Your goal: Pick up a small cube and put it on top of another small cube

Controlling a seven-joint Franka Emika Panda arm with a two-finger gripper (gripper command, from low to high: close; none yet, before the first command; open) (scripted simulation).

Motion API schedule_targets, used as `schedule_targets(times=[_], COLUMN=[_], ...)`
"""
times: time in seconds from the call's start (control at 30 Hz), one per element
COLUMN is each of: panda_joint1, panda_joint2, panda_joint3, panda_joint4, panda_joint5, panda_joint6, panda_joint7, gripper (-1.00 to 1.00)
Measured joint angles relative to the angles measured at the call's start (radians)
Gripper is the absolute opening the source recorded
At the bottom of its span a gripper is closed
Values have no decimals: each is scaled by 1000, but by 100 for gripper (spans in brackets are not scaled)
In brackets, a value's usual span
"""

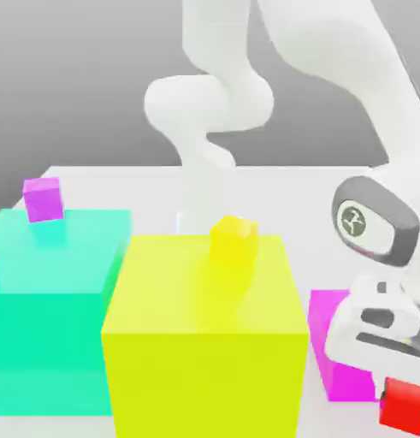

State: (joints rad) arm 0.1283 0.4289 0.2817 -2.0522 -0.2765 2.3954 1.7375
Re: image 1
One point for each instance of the small red cube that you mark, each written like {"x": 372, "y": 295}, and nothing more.
{"x": 406, "y": 407}

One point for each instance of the small purple cube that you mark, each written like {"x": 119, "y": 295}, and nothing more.
{"x": 43, "y": 202}

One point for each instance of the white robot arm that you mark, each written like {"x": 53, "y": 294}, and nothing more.
{"x": 336, "y": 51}

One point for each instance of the large teal box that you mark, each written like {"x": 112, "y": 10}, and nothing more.
{"x": 42, "y": 328}

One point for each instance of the small yellow cube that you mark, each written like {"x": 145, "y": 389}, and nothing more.
{"x": 233, "y": 243}

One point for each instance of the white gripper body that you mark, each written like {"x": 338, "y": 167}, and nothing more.
{"x": 346, "y": 349}

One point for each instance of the large magenta box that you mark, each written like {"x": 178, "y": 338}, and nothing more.
{"x": 346, "y": 383}

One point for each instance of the large yellow box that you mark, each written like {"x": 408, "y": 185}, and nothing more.
{"x": 202, "y": 376}

